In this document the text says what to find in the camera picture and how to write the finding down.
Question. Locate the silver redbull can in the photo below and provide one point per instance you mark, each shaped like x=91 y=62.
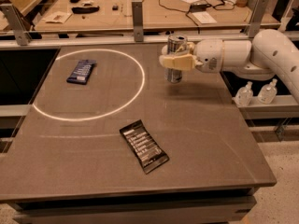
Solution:
x=176 y=44

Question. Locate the white paper card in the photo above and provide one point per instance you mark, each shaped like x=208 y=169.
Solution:
x=203 y=17

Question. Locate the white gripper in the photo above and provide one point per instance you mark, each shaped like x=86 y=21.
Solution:
x=209 y=55

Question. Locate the right metal bracket post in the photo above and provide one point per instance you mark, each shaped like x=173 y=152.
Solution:
x=256 y=18

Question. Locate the clear sanitizer bottle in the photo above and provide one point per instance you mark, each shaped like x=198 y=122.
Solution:
x=268 y=92
x=244 y=95

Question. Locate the black rxbar chocolate wrapper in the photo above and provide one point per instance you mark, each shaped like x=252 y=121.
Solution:
x=143 y=145

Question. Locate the small black block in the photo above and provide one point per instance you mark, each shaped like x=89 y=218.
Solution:
x=115 y=7

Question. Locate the black flat device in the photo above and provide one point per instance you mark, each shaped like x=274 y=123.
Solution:
x=84 y=10

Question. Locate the clear sanitizer bottle right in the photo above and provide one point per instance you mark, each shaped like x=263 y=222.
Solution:
x=268 y=92

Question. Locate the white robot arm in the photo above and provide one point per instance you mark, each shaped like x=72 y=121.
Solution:
x=270 y=53

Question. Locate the blue rxbar wrapper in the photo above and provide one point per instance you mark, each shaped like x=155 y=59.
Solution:
x=81 y=73

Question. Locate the clear sanitizer bottle left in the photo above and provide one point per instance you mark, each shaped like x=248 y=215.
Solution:
x=244 y=95

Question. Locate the wooden background desk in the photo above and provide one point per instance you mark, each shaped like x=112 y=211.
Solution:
x=157 y=15

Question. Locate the middle metal bracket post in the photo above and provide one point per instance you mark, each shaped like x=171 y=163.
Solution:
x=137 y=13

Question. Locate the metal bracket post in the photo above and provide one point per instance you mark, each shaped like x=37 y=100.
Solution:
x=21 y=35
x=137 y=13
x=256 y=18

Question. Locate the left metal bracket post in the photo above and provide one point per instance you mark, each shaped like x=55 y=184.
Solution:
x=21 y=35

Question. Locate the beige paper packet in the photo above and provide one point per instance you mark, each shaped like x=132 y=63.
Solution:
x=57 y=17

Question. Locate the black power adapter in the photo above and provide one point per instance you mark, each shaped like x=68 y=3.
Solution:
x=197 y=7

